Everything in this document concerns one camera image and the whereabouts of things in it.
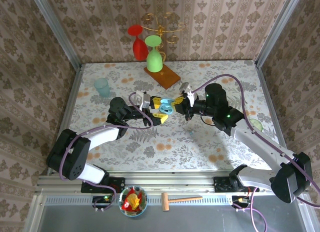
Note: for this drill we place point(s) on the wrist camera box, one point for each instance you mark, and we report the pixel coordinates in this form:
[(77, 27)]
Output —
[(143, 101), (191, 98)]

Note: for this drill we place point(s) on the gold rack with wooden base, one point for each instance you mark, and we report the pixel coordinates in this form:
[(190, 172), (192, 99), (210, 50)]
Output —
[(165, 78)]

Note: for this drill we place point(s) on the long aluminium base rail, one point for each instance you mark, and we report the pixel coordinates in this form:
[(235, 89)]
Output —
[(162, 179)]

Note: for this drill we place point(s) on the teal frosted cup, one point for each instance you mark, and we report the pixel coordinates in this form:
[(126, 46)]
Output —
[(102, 88)]

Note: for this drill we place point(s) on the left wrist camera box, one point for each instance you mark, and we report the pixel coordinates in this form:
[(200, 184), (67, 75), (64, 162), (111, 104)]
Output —
[(143, 101)]

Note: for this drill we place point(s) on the red yellow plastic pieces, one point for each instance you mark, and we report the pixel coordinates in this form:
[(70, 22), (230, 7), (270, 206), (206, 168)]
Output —
[(132, 199)]

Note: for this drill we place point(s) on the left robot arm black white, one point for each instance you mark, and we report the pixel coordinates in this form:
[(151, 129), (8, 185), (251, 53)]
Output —
[(67, 156)]

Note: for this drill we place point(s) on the red plastic wine glass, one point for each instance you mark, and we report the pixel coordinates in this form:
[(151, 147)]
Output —
[(138, 50)]

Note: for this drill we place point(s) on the green glass cup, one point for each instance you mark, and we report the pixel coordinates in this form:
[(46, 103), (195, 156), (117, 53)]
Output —
[(257, 124)]

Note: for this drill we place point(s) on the small black connector board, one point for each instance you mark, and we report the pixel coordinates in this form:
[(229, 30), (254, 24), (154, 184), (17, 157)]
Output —
[(101, 200), (240, 200)]

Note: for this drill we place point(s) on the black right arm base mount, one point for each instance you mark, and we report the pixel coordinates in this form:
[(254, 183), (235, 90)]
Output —
[(222, 184)]

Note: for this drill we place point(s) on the green plastic wine glass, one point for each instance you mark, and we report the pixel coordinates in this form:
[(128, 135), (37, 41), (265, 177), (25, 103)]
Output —
[(153, 61)]

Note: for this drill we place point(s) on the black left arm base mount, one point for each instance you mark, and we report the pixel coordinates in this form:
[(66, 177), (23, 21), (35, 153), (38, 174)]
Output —
[(117, 184)]

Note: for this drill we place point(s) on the aluminium frame post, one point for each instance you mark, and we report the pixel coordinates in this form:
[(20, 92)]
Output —
[(277, 26), (55, 24)]

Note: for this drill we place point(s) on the blue earbud charging case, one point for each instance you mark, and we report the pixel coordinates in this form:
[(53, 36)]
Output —
[(166, 108)]

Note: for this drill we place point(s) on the aluminium side rail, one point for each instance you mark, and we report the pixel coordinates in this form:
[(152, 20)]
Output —
[(264, 91), (73, 91)]

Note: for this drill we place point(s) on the clear glass bowl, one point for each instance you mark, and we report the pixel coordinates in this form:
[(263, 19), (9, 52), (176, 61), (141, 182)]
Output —
[(125, 212)]

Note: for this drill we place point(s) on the small wooden mallet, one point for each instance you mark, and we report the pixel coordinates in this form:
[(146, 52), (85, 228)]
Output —
[(165, 202)]

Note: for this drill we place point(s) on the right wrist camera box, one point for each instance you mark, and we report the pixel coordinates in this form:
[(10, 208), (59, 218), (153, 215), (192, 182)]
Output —
[(191, 98)]

